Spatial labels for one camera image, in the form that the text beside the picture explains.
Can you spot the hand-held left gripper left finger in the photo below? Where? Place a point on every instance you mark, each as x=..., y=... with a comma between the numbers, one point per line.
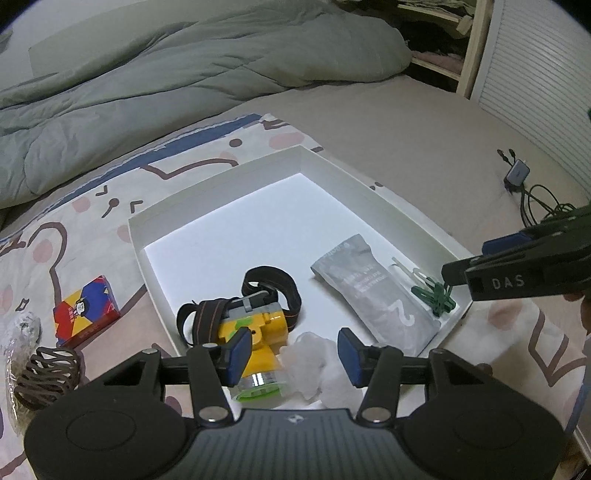
x=238, y=357

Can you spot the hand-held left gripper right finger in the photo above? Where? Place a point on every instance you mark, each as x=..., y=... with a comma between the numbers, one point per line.
x=351, y=357

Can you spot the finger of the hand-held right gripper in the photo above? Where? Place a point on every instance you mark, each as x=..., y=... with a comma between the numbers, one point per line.
x=505, y=242
x=457, y=272

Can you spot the green plastic clip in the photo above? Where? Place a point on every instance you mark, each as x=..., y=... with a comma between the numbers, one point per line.
x=422, y=291
x=445, y=305

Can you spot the white plastic wrap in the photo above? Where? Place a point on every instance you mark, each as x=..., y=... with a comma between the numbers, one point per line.
x=309, y=364

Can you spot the grey foil pouch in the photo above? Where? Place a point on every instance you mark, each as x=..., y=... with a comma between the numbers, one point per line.
x=369, y=286

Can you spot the white cardboard box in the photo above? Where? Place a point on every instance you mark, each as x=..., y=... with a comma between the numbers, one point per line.
x=221, y=240

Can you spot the red blue card box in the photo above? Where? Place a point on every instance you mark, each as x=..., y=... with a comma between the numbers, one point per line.
x=85, y=309

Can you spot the dark brown hair claw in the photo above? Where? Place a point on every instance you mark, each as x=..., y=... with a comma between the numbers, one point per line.
x=46, y=374

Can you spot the clear bag of wooden pegs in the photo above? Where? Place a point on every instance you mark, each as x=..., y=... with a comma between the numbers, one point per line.
x=11, y=401

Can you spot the person's right hand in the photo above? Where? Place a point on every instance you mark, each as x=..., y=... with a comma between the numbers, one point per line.
x=585, y=318

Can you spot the white louvred door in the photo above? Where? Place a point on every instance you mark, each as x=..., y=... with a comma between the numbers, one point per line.
x=531, y=69

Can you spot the pink clothes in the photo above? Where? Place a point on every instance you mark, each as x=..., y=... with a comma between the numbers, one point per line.
x=434, y=57

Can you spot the cream open shelf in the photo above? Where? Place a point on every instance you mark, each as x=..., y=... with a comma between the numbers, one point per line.
x=471, y=46

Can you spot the bear printed blanket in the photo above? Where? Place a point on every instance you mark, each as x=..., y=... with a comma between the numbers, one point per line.
x=69, y=217

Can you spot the grey quilted duvet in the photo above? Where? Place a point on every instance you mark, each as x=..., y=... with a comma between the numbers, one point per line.
x=184, y=69

